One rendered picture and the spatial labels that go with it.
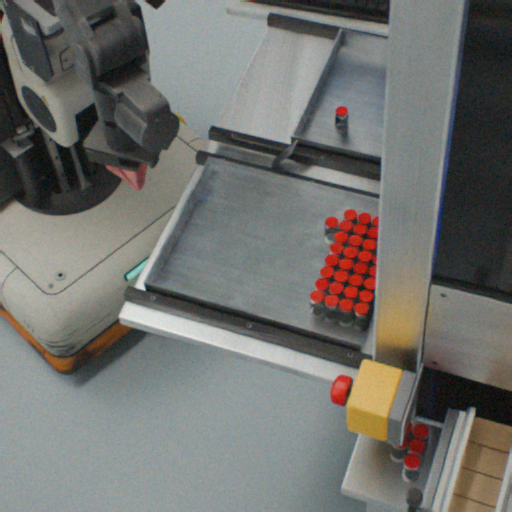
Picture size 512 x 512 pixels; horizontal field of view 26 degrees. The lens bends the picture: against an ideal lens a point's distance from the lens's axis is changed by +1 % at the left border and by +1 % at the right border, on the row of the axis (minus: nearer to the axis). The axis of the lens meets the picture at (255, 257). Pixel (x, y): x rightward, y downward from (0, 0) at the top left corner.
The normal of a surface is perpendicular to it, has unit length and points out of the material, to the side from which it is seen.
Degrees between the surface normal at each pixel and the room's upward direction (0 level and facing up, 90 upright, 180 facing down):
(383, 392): 0
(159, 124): 87
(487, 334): 90
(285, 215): 0
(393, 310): 90
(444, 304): 90
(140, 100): 6
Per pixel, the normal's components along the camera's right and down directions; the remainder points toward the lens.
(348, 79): -0.07, -0.58
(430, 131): -0.35, 0.78
